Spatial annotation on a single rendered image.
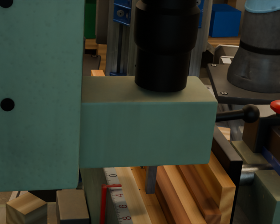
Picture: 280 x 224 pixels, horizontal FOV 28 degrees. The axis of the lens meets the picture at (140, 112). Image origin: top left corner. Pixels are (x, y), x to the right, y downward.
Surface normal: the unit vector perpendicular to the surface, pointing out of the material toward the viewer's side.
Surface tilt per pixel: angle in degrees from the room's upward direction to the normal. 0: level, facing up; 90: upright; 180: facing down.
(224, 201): 90
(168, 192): 0
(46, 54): 90
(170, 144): 90
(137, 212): 0
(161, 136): 90
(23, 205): 0
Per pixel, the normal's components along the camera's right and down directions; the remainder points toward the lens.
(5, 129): 0.21, 0.41
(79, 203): 0.08, -0.91
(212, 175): -0.97, 0.01
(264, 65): -0.15, 0.09
